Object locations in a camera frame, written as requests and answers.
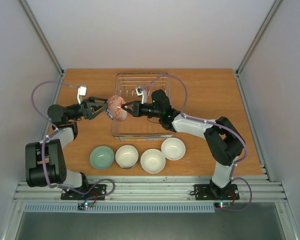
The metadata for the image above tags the steel wire dish rack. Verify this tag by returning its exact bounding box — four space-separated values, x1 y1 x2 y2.
111 71 174 141

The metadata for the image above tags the pale green bowl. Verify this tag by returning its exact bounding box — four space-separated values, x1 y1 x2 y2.
89 146 115 170

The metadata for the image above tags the aluminium frame post left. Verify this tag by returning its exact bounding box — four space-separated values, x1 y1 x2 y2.
18 0 64 76

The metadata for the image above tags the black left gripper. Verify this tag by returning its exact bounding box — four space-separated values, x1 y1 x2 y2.
67 95 109 121

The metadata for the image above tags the white bowl dark base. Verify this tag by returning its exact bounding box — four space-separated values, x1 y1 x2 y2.
115 145 139 170

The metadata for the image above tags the grey slotted cable duct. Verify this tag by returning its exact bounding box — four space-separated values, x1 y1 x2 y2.
23 202 215 214

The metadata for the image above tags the controller board with leds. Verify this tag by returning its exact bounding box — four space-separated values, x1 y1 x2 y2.
77 202 94 211
214 201 232 209

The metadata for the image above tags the left controller board with leds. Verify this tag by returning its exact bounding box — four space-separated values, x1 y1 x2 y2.
77 202 94 211

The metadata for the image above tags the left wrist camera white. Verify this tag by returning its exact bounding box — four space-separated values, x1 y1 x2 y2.
76 85 87 104

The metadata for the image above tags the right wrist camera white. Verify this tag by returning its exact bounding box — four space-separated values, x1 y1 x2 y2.
135 86 148 104

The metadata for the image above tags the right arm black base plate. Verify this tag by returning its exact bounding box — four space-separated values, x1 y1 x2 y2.
193 183 240 201

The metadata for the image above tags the red blue patterned bowl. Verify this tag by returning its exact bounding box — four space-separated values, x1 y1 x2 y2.
106 95 128 122

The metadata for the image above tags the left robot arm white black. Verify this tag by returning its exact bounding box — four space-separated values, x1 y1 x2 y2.
25 96 108 199

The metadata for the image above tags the right controller board with leds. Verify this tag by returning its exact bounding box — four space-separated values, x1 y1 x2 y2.
214 201 232 209

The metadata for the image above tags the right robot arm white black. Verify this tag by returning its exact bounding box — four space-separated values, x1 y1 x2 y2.
121 90 248 198

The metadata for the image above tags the aluminium frame post right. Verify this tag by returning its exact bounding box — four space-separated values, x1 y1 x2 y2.
235 0 283 76

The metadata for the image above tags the aluminium frame post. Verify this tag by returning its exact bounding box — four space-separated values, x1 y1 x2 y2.
235 0 283 76
18 0 64 76

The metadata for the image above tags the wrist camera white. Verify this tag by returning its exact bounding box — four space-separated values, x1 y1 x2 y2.
135 86 148 104
76 85 87 104

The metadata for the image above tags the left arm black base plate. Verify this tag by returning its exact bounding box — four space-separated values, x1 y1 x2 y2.
60 183 108 201

